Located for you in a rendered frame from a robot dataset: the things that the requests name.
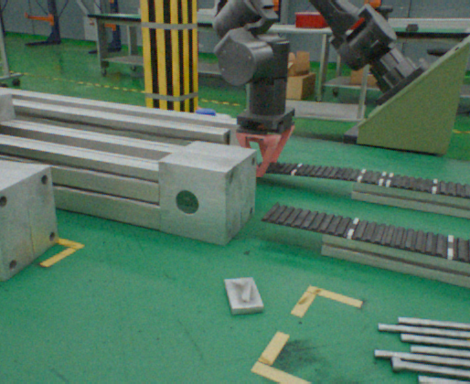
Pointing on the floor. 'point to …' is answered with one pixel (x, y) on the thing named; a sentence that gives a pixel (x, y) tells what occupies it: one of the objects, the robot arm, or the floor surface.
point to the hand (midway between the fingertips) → (264, 166)
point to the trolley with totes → (305, 21)
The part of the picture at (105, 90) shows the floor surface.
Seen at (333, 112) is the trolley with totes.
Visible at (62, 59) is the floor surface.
